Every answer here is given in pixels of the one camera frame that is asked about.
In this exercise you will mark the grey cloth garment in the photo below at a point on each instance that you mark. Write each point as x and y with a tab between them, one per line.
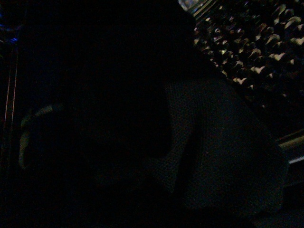
221	155

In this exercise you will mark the steel perforated washer drum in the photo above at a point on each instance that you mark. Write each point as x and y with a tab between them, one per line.
259	46

